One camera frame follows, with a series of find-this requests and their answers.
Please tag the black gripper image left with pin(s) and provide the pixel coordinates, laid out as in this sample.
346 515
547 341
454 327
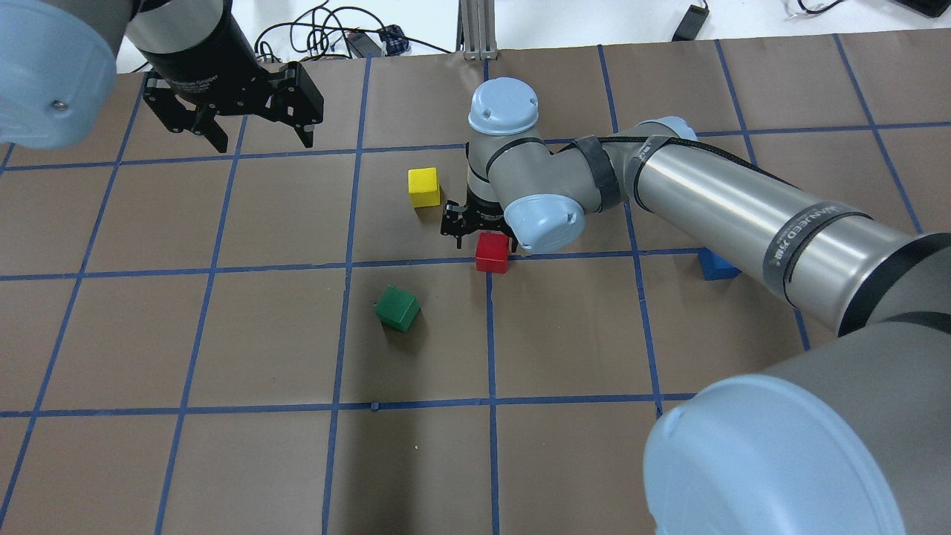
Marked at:
484 211

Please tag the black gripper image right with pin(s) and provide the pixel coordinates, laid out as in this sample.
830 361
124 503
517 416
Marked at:
202 61

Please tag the red wooden block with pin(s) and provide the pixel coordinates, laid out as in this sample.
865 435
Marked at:
492 253

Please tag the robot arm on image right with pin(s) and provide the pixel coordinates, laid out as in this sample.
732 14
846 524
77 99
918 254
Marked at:
59 59

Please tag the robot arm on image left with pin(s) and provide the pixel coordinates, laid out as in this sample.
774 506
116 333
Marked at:
848 438

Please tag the yellow wooden block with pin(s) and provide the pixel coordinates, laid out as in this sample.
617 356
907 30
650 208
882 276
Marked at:
424 187

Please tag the green wooden block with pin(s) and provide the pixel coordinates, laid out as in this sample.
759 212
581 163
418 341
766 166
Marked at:
397 308

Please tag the blue wooden block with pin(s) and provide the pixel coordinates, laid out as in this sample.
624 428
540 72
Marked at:
715 267

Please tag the black power brick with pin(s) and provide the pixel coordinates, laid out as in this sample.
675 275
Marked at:
691 23

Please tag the aluminium frame post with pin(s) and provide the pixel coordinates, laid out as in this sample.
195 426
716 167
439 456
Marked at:
476 30

